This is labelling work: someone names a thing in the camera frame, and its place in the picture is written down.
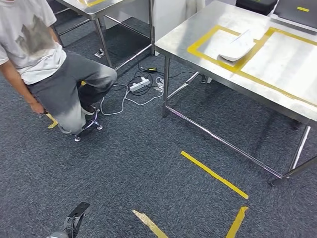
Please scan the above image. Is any steel workbench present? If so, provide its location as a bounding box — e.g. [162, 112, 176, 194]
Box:
[155, 0, 317, 187]

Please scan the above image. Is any chrome stool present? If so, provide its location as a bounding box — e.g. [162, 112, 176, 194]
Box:
[58, 105, 103, 142]

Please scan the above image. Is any yellow table tape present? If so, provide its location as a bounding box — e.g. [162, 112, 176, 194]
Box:
[78, 0, 106, 8]

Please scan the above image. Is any left wrist camera unit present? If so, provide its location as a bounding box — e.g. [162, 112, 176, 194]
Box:
[63, 202, 91, 238]

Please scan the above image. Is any short yellow floor tape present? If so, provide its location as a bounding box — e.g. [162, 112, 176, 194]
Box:
[45, 113, 59, 130]

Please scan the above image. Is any white power cable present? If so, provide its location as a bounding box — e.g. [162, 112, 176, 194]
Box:
[100, 76, 165, 116]

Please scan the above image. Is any pale yellow floor tape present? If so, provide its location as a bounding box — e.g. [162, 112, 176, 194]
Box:
[131, 210, 169, 238]

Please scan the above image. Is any steel table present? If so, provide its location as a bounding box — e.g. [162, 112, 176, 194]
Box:
[53, 0, 155, 71]

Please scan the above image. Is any straight yellow floor tape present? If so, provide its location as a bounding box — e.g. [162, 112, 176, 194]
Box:
[180, 150, 249, 200]

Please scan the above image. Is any black carrying case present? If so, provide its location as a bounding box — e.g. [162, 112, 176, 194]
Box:
[235, 0, 279, 16]

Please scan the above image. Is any yellow workbench tape outline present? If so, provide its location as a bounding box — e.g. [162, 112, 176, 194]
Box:
[187, 24, 317, 108]

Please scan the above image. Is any white power strip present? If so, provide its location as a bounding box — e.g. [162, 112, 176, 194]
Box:
[129, 78, 151, 93]

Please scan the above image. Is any person's hand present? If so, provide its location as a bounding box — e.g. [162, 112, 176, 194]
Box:
[29, 101, 45, 115]

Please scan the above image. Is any grey laptop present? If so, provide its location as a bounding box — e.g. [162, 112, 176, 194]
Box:
[269, 0, 317, 34]

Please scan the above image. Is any black power cable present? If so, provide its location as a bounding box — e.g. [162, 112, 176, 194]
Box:
[111, 60, 199, 98]

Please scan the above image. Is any bent yellow floor tape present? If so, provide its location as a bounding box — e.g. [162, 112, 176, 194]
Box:
[225, 206, 249, 238]

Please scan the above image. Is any white plastic body part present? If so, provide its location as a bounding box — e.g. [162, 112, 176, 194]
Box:
[217, 29, 256, 63]

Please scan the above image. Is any person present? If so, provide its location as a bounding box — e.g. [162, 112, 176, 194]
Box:
[186, 0, 206, 14]
[0, 0, 118, 135]

